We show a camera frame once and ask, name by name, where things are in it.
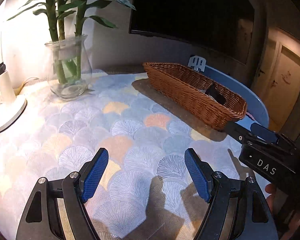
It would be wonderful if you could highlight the right hand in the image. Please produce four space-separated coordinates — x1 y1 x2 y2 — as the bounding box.
265 184 300 239

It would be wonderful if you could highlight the black hair accessory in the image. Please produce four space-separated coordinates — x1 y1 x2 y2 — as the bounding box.
205 83 226 105

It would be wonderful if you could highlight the wooden door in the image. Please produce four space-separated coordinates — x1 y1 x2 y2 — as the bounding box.
252 28 300 132

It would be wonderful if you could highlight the patterned fan-motif table mat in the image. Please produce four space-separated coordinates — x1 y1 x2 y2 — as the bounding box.
0 73 254 239

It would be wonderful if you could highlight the brown wicker basket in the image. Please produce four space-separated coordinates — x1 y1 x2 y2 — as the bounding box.
143 62 248 131

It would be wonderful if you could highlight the white plastic clip stand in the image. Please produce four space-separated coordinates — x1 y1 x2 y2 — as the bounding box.
187 55 206 72

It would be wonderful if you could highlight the white desk lamp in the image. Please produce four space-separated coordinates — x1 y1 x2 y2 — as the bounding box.
0 32 27 133

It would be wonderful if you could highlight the glass vase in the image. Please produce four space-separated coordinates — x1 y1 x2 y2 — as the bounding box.
45 35 92 100

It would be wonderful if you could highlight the green bamboo plant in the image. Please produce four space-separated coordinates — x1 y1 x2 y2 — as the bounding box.
4 0 136 85

